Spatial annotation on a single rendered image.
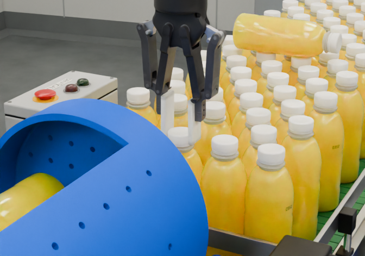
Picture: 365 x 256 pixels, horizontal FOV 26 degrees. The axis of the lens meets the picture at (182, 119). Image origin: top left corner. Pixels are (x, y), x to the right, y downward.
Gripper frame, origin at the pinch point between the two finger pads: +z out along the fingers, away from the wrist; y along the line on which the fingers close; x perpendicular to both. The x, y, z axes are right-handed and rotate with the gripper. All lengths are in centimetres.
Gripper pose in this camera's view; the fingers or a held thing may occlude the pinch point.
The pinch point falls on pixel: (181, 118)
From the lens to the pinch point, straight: 117.0
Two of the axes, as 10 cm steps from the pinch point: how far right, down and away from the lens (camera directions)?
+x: 4.6, -3.3, 8.3
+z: 0.0, 9.3, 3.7
